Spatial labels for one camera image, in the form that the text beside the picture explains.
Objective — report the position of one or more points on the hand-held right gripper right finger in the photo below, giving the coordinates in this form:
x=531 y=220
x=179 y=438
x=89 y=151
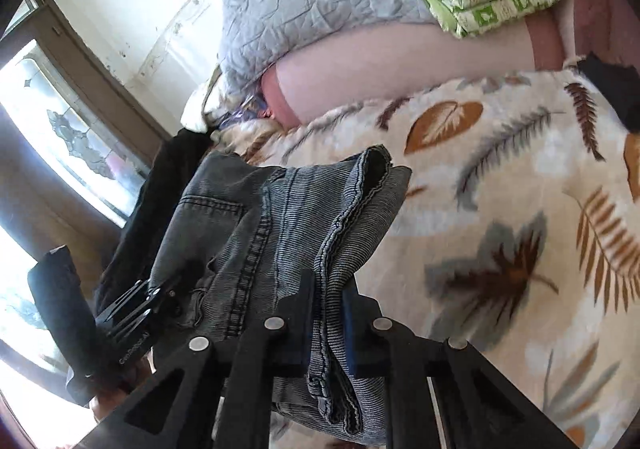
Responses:
x=360 y=339

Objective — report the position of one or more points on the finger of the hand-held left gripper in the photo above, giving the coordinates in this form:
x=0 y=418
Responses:
x=132 y=296
x=150 y=316

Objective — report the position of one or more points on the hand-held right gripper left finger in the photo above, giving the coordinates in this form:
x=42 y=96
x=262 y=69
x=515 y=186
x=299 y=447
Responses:
x=300 y=329

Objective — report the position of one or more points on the grey denim pants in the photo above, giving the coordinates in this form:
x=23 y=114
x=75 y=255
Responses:
x=280 y=209

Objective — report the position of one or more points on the person's left hand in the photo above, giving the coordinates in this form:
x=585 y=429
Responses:
x=107 y=399

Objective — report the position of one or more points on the black hanging garment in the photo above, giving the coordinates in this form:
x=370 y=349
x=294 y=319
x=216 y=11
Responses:
x=160 y=189

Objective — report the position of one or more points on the white cloth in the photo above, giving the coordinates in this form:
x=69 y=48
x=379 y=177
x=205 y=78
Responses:
x=197 y=111

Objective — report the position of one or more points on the glass window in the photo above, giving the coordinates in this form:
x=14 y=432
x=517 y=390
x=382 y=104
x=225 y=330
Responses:
x=50 y=104

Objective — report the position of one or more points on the cream leaf-print blanket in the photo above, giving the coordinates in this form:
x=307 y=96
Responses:
x=500 y=179

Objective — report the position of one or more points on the colourful printed cloth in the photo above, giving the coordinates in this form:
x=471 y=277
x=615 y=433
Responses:
x=255 y=109

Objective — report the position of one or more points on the pink sofa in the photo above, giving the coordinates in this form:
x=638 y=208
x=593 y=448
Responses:
x=400 y=64

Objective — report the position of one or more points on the grey quilted blanket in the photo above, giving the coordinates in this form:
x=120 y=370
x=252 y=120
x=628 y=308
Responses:
x=310 y=4

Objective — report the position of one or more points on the small black cloth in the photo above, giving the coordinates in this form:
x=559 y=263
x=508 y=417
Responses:
x=605 y=84

